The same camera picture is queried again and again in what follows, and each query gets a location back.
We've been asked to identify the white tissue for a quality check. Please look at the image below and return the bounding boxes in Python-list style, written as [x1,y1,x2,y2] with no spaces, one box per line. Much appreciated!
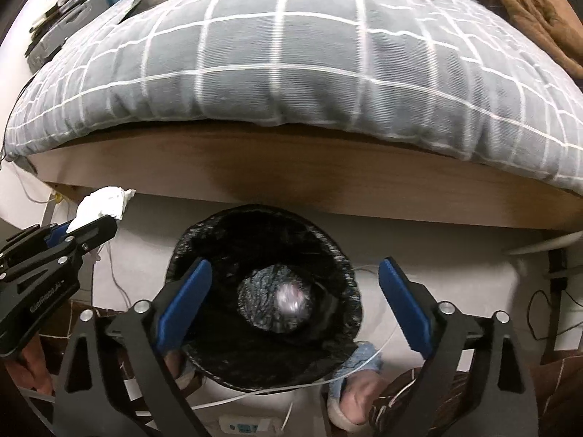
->
[75,186,136,234]

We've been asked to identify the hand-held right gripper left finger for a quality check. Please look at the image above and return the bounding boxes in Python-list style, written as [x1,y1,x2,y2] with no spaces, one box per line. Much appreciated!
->
[54,259,215,437]

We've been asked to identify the grey checked bed sheet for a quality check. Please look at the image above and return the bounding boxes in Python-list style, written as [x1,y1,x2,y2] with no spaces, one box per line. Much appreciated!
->
[2,0,583,196]

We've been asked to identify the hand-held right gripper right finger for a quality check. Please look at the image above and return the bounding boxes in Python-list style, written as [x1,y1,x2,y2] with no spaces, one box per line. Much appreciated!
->
[378,257,540,437]

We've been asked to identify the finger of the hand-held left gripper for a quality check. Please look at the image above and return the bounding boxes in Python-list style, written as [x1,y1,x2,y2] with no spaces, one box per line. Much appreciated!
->
[0,223,74,269]
[0,215,119,284]

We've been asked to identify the blue fluffy slipper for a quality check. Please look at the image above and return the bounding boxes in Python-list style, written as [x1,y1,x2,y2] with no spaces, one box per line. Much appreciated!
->
[327,340,388,433]

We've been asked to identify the brown fleece coat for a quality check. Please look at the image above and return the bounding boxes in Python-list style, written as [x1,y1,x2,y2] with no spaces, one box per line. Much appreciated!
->
[485,0,583,83]

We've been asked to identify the white cable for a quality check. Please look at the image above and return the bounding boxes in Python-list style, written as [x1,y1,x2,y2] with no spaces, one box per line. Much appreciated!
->
[189,330,399,413]

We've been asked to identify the grey suitcase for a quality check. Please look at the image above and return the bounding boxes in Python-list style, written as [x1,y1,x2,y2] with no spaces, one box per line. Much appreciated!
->
[27,0,110,71]

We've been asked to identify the white power strip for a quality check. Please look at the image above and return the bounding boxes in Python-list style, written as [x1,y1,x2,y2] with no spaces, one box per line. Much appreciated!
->
[214,412,292,437]

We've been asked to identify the bin with black bag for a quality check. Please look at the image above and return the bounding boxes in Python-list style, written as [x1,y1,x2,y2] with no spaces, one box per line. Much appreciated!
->
[166,205,365,390]

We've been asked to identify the brown checked pants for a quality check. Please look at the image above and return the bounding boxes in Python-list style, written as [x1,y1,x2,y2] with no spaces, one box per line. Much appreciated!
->
[0,300,583,437]

